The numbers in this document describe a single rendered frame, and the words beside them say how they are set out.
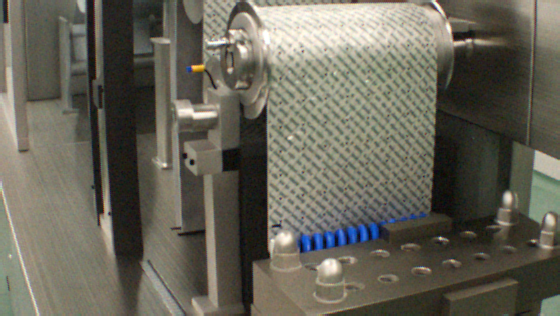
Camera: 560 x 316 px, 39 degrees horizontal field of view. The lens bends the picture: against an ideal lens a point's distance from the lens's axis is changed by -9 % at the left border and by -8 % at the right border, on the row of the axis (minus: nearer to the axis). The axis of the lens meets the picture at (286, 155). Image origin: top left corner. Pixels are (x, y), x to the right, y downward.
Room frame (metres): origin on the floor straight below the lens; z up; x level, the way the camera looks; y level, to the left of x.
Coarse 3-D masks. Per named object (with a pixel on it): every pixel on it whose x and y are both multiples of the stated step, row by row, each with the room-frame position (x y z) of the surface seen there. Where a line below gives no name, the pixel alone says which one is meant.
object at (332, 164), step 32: (384, 96) 1.03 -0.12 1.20; (416, 96) 1.04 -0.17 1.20; (288, 128) 0.97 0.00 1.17; (320, 128) 0.99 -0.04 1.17; (352, 128) 1.01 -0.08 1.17; (384, 128) 1.03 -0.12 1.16; (416, 128) 1.05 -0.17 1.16; (288, 160) 0.97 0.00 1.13; (320, 160) 0.99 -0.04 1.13; (352, 160) 1.01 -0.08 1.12; (384, 160) 1.03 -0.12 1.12; (416, 160) 1.05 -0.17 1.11; (288, 192) 0.97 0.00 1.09; (320, 192) 0.99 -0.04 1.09; (352, 192) 1.01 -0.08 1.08; (384, 192) 1.03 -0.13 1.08; (416, 192) 1.05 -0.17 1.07; (288, 224) 0.97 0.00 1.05; (320, 224) 0.99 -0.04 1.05; (352, 224) 1.01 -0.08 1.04
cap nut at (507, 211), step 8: (504, 192) 1.03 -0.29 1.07; (512, 192) 1.03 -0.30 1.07; (504, 200) 1.02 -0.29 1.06; (512, 200) 1.02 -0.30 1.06; (504, 208) 1.02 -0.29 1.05; (512, 208) 1.02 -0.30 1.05; (496, 216) 1.04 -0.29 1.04; (504, 216) 1.02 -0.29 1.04; (512, 216) 1.02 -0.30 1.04; (504, 224) 1.01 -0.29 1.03; (512, 224) 1.01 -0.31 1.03
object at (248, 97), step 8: (424, 8) 1.11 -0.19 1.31; (240, 16) 1.02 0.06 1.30; (248, 16) 1.00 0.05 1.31; (432, 16) 1.09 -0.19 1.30; (232, 24) 1.05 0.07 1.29; (240, 24) 1.02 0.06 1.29; (248, 24) 1.00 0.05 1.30; (432, 24) 1.08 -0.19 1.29; (248, 32) 1.00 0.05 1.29; (256, 32) 0.98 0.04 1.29; (440, 32) 1.08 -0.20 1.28; (256, 40) 0.98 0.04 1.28; (440, 40) 1.07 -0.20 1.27; (256, 48) 0.98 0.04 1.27; (440, 48) 1.07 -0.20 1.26; (256, 56) 0.98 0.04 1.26; (440, 56) 1.07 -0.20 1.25; (256, 64) 0.98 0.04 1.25; (440, 64) 1.07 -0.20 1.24; (256, 72) 0.98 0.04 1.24; (440, 72) 1.07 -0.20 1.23; (256, 80) 0.98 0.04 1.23; (256, 88) 0.98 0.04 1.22; (240, 96) 1.03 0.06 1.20; (248, 96) 1.00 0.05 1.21; (256, 96) 0.98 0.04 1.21; (248, 104) 1.00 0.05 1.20
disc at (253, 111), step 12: (240, 0) 1.03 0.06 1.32; (240, 12) 1.03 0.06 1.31; (252, 12) 0.99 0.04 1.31; (228, 24) 1.07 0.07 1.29; (264, 24) 0.97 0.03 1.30; (264, 36) 0.96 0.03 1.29; (264, 48) 0.96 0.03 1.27; (264, 60) 0.96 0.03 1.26; (264, 72) 0.96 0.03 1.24; (264, 84) 0.96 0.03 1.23; (264, 96) 0.96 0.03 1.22; (240, 108) 1.03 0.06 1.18; (252, 108) 1.00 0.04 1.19
